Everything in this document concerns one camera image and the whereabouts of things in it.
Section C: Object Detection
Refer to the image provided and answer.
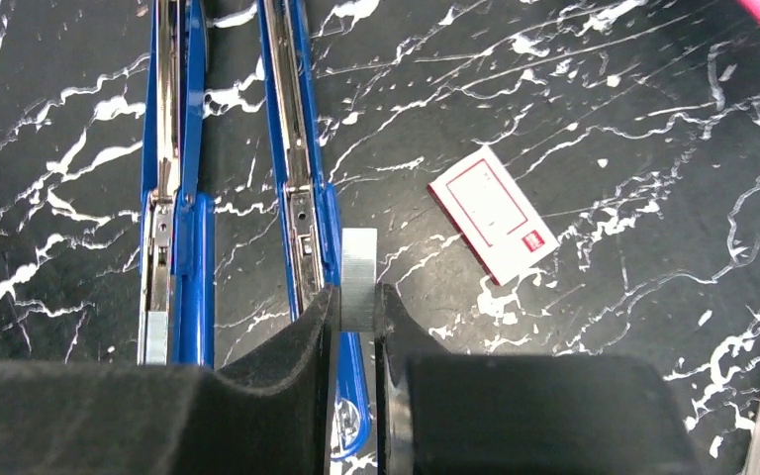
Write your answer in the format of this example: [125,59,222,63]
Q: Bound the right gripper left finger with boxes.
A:
[0,285,340,474]

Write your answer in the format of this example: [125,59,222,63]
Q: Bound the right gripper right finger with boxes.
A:
[374,284,701,474]

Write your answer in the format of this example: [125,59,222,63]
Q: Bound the grey staple strip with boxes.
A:
[340,228,378,333]
[143,311,169,365]

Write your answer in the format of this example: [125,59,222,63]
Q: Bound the small red staple box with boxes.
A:
[427,145,558,285]

